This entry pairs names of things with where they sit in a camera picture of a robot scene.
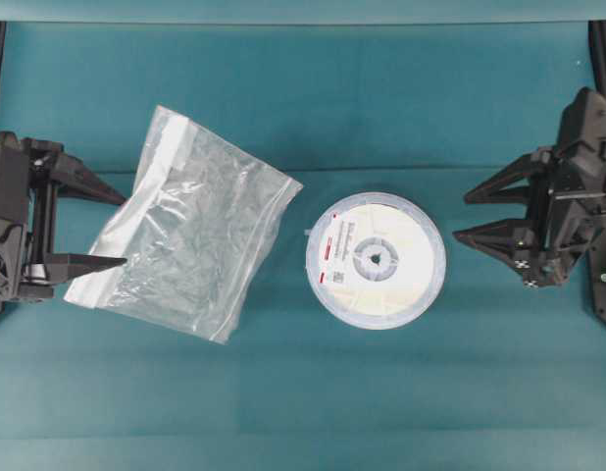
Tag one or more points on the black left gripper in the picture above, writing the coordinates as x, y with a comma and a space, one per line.
32, 172

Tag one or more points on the clear zip bag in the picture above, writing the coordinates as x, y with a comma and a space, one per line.
202, 217

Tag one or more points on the black metal frame rail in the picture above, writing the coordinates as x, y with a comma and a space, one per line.
597, 50

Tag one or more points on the white component reel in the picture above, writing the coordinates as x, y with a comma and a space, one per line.
375, 261

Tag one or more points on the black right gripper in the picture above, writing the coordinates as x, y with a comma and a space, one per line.
564, 188

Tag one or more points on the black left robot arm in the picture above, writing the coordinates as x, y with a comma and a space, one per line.
34, 175

